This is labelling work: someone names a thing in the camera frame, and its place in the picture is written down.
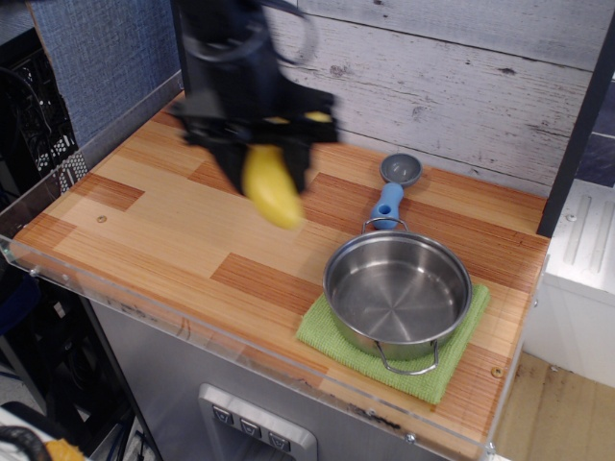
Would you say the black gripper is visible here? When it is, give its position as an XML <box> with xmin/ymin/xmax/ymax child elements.
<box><xmin>171</xmin><ymin>52</ymin><xmax>338</xmax><ymax>194</ymax></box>

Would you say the yellow toy banana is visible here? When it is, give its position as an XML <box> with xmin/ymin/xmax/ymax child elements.
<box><xmin>242</xmin><ymin>111</ymin><xmax>335</xmax><ymax>230</ymax></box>

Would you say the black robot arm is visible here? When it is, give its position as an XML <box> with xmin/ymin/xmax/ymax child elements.
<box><xmin>171</xmin><ymin>1</ymin><xmax>337</xmax><ymax>192</ymax></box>

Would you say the green cloth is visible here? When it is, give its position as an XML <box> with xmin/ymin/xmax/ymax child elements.
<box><xmin>295</xmin><ymin>284</ymin><xmax>490</xmax><ymax>404</ymax></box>

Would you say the stainless steel pot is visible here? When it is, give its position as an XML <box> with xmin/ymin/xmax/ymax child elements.
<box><xmin>323</xmin><ymin>228</ymin><xmax>473</xmax><ymax>376</ymax></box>

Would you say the blue grey toy scoop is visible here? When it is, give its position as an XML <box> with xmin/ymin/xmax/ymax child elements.
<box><xmin>370</xmin><ymin>154</ymin><xmax>423</xmax><ymax>231</ymax></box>

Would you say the clear acrylic guard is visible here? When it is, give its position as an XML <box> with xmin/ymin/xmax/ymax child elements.
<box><xmin>1</xmin><ymin>77</ymin><xmax>548</xmax><ymax>460</ymax></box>

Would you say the silver toy fridge cabinet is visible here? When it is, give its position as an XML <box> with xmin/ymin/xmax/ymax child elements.
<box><xmin>88</xmin><ymin>302</ymin><xmax>462</xmax><ymax>461</ymax></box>

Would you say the silver dispenser button panel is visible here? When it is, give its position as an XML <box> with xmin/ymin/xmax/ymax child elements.
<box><xmin>198</xmin><ymin>383</ymin><xmax>318</xmax><ymax>460</ymax></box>

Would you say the white ridged side counter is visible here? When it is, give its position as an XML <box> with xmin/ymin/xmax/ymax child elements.
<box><xmin>523</xmin><ymin>180</ymin><xmax>614</xmax><ymax>387</ymax></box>

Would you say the yellow black object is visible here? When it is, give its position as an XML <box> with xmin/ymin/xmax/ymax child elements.
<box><xmin>1</xmin><ymin>425</ymin><xmax>87</xmax><ymax>461</ymax></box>

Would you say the dark grey left post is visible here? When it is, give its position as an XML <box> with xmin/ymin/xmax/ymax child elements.
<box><xmin>170</xmin><ymin>0</ymin><xmax>191</xmax><ymax>95</ymax></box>

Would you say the dark grey post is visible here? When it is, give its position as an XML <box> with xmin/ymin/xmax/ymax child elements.
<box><xmin>536</xmin><ymin>18</ymin><xmax>614</xmax><ymax>238</ymax></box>
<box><xmin>170</xmin><ymin>0</ymin><xmax>191</xmax><ymax>95</ymax></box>

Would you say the dark grey right post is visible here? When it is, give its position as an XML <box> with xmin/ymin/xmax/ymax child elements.
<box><xmin>536</xmin><ymin>18</ymin><xmax>614</xmax><ymax>238</ymax></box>

